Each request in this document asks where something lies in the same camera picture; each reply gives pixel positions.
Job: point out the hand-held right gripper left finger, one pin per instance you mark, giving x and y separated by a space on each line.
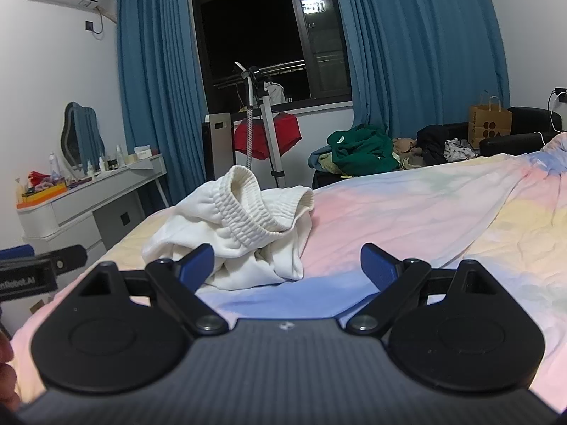
197 265

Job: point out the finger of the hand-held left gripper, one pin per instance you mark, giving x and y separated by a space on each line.
66 257

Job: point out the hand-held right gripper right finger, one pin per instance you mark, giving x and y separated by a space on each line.
378 268

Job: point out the white pants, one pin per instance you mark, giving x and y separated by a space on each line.
248 212

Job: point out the person's left hand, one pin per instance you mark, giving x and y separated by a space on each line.
6 376

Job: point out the white dressing table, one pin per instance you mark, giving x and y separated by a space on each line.
75 208

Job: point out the orange tray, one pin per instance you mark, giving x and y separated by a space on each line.
40 197

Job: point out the pastel bed cover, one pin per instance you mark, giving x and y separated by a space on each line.
421 212

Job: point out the white spray bottle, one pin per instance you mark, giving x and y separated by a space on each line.
54 168

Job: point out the yellow-green garment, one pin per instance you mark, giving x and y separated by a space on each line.
332 164

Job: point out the white standing board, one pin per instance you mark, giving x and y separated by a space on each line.
219 150

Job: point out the green garment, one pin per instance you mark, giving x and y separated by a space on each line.
359 148

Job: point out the wavy mirror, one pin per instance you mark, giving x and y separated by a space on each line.
82 137

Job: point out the beige garment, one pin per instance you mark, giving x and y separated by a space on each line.
405 148

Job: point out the light blue garment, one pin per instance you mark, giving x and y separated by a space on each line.
316 159

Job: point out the small white box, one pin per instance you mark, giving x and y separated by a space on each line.
142 152

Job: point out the black garment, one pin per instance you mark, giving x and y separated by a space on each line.
432 139

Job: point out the grey patterned garment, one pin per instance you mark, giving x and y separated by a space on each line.
460 150

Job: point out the red garment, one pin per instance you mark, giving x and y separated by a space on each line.
285 135

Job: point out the brown paper bag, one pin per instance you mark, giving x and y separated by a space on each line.
489 128

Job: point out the white hanging garment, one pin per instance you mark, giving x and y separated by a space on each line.
275 93

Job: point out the blue curtain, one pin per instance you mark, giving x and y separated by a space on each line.
155 75
421 44

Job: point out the black sofa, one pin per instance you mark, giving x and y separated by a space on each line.
527 124

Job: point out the metal drying rack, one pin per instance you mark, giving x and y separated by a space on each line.
283 67

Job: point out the dark window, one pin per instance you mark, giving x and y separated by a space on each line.
248 26

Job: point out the black wall socket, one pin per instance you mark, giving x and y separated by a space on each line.
91 26

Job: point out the wall outlet with charger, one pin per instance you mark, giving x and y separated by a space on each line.
561 95

